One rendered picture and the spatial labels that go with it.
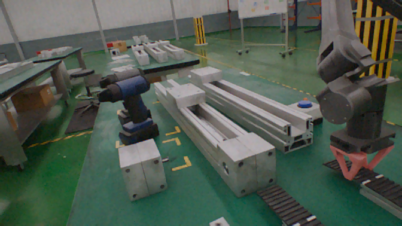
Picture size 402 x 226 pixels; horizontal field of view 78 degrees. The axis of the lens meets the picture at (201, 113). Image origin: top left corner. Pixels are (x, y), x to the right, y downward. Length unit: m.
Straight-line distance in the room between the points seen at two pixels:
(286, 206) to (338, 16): 0.41
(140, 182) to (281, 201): 0.31
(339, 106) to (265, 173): 0.22
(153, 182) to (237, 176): 0.20
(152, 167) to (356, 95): 0.43
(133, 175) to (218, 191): 0.20
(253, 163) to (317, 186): 0.15
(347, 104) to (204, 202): 0.34
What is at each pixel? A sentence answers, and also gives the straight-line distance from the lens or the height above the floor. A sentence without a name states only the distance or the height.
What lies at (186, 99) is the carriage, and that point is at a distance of 0.87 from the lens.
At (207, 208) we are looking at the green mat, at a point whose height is 0.78.
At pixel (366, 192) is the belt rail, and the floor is 0.79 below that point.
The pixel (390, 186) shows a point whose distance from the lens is 0.60.
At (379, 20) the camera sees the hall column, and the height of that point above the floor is 0.82.
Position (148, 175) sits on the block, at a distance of 0.60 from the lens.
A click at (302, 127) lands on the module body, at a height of 0.83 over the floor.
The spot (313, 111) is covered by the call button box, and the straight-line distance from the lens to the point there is 0.85.
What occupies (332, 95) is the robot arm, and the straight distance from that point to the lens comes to 0.46.
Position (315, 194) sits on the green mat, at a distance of 0.59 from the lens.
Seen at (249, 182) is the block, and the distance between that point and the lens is 0.56.
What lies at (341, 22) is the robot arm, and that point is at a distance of 0.63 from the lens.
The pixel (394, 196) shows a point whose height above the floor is 0.82.
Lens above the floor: 1.16
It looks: 21 degrees down
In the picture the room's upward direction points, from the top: 8 degrees counter-clockwise
